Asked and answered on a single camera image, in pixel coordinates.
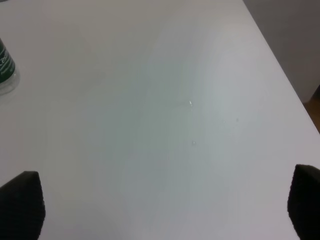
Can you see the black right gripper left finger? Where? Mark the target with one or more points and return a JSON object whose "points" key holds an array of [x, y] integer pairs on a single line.
{"points": [[22, 207]]}

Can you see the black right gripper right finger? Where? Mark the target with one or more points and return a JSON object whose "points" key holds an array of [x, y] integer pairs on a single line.
{"points": [[303, 204]]}

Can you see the clear bottle green label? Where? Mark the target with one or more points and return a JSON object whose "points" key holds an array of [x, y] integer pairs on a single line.
{"points": [[9, 74]]}

